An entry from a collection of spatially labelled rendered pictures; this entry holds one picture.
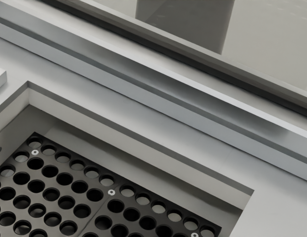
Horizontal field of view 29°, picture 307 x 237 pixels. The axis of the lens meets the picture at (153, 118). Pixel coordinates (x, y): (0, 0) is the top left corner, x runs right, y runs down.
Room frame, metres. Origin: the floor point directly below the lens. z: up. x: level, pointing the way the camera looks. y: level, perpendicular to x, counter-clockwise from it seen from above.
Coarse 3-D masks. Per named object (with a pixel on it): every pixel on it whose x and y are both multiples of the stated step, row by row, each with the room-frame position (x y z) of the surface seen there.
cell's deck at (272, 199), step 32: (0, 64) 0.36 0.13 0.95; (32, 64) 0.36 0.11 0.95; (0, 96) 0.32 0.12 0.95; (32, 96) 0.34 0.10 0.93; (64, 96) 0.33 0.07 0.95; (96, 96) 0.34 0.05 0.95; (0, 128) 0.31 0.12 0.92; (96, 128) 0.32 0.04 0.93; (128, 128) 0.31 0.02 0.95; (160, 128) 0.31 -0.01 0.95; (192, 128) 0.32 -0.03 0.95; (160, 160) 0.30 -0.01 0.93; (192, 160) 0.29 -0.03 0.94; (224, 160) 0.29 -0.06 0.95; (256, 160) 0.30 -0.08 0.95; (224, 192) 0.27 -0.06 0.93; (256, 192) 0.26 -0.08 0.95; (288, 192) 0.27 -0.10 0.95; (256, 224) 0.24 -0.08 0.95; (288, 224) 0.24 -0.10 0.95
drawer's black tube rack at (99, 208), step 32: (32, 160) 0.30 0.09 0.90; (0, 192) 0.26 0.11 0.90; (32, 192) 0.27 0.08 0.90; (64, 192) 0.27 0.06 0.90; (96, 192) 0.28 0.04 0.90; (0, 224) 0.24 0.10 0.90; (32, 224) 0.24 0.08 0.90; (64, 224) 0.25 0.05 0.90; (96, 224) 0.27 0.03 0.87; (128, 224) 0.25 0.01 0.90; (160, 224) 0.26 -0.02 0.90
